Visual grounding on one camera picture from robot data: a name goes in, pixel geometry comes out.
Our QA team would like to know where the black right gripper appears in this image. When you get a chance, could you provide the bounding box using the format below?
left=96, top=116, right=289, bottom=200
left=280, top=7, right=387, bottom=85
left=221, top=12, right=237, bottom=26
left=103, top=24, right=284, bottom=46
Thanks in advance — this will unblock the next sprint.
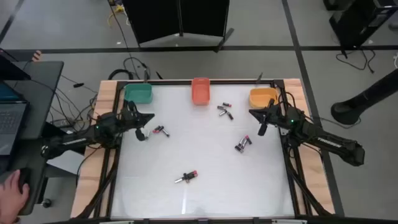
left=249, top=98, right=289, bottom=137

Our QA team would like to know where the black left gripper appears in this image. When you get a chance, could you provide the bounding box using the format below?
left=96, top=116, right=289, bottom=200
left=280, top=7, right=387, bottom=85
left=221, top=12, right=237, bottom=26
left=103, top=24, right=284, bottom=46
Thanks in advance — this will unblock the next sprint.
left=121, top=101, right=155, bottom=141

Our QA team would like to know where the orange plastic bin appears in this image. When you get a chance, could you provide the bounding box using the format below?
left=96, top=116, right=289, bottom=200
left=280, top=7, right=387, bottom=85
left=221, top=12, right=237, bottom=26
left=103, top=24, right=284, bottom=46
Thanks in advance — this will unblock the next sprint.
left=191, top=77, right=211, bottom=106

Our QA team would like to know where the yellow plastic bin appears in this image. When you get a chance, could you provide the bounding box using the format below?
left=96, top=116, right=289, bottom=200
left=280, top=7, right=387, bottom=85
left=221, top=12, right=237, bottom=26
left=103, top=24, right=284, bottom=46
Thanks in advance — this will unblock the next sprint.
left=248, top=87, right=279, bottom=110

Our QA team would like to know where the teal plastic bin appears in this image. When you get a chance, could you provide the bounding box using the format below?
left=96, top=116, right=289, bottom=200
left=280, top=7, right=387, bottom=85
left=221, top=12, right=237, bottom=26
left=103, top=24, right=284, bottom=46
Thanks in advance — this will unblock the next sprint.
left=123, top=83, right=154, bottom=105

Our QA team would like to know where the white sheet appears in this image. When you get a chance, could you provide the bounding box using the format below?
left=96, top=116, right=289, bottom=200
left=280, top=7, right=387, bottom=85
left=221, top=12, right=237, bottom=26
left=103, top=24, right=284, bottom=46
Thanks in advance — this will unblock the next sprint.
left=46, top=148, right=85, bottom=175

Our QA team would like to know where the black cylindrical stand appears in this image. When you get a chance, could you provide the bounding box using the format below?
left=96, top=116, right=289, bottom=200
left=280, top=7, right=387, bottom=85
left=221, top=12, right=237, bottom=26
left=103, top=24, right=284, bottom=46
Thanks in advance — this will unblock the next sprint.
left=330, top=68, right=398, bottom=125

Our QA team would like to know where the black desk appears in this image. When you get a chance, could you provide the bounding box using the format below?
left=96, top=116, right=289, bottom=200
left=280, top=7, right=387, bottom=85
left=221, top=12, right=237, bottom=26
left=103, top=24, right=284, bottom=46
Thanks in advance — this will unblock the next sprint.
left=0, top=60, right=65, bottom=216

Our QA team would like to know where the black folding screen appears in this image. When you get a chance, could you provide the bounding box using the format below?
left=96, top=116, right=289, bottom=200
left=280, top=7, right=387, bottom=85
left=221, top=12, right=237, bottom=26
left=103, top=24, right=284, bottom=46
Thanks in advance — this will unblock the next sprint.
left=122, top=0, right=235, bottom=53

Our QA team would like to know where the black computer mouse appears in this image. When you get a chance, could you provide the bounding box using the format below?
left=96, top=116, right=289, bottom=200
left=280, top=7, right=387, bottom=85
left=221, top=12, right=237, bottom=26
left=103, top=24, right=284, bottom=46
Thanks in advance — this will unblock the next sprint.
left=17, top=167, right=32, bottom=194

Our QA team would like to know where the dark laptop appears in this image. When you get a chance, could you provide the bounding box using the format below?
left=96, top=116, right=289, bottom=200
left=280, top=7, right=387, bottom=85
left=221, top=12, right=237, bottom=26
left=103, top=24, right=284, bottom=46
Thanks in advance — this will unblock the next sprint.
left=0, top=81, right=31, bottom=156

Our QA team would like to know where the black equipment cabinet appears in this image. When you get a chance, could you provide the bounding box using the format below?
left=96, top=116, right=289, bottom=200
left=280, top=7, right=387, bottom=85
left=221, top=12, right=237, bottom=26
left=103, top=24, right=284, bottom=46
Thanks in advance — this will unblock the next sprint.
left=323, top=0, right=398, bottom=50

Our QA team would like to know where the black flat panel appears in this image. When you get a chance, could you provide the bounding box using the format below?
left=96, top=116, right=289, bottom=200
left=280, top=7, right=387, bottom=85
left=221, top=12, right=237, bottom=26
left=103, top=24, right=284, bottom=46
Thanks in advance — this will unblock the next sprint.
left=0, top=48, right=32, bottom=82

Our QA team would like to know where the person's hand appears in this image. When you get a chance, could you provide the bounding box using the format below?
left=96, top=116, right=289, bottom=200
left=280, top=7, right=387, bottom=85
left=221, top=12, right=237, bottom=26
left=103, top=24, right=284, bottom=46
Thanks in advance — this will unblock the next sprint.
left=0, top=169, right=31, bottom=224

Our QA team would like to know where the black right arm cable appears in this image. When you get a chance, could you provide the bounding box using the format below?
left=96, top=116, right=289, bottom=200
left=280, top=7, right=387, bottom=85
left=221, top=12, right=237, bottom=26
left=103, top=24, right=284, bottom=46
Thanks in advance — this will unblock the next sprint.
left=277, top=91, right=299, bottom=116

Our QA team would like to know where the black cable bundle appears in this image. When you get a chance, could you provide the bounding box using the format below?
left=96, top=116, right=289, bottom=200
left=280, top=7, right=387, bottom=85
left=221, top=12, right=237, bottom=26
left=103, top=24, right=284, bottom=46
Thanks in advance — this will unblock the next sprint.
left=49, top=73, right=100, bottom=133

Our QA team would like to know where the black aluminium table frame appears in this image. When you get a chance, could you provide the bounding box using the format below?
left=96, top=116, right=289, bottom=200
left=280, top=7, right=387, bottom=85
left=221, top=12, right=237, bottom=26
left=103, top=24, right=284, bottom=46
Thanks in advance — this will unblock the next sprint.
left=71, top=79, right=336, bottom=224

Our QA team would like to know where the thin black floor cable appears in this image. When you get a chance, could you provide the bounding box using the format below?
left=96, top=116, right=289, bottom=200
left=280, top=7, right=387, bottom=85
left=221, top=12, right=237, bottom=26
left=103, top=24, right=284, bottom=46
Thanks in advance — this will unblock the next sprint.
left=107, top=0, right=152, bottom=81

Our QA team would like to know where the black floor cable with plug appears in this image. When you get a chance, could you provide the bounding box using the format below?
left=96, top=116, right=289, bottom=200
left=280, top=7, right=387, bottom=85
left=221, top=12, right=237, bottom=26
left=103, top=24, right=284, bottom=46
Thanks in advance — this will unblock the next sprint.
left=335, top=49, right=376, bottom=75

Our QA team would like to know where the yellow floor cable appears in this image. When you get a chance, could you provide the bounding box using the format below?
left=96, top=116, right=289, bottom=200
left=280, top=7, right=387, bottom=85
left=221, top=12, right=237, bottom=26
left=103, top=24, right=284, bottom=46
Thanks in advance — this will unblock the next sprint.
left=107, top=3, right=125, bottom=27

